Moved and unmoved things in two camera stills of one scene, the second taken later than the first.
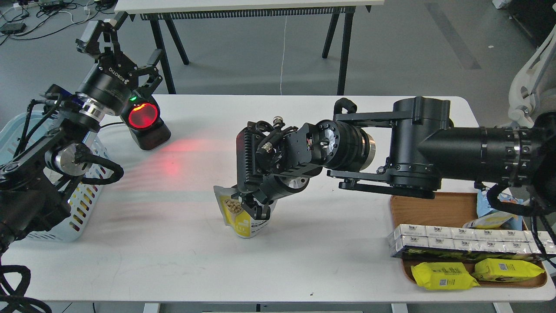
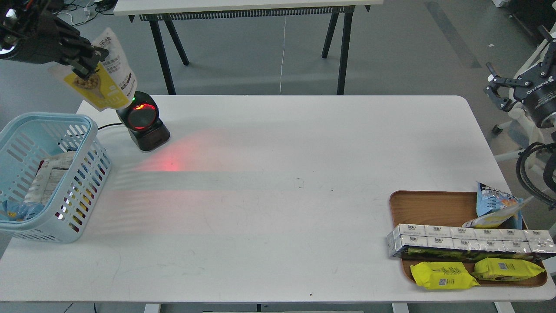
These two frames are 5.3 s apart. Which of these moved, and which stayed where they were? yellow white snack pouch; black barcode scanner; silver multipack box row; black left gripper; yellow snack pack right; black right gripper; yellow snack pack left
Moved: black left gripper; black right gripper; yellow white snack pouch
Stayed: silver multipack box row; black barcode scanner; yellow snack pack left; yellow snack pack right
